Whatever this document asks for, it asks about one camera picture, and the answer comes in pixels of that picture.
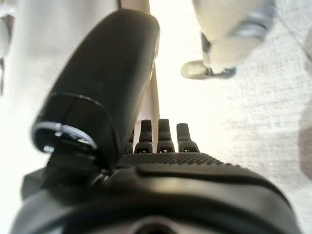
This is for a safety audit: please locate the silver robot left leg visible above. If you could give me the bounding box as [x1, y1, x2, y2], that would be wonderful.
[180, 0, 276, 80]

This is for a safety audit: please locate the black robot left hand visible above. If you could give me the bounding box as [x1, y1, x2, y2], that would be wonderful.
[9, 11, 302, 234]

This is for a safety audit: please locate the grey streaked rug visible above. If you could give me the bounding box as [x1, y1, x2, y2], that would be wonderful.
[214, 0, 312, 198]

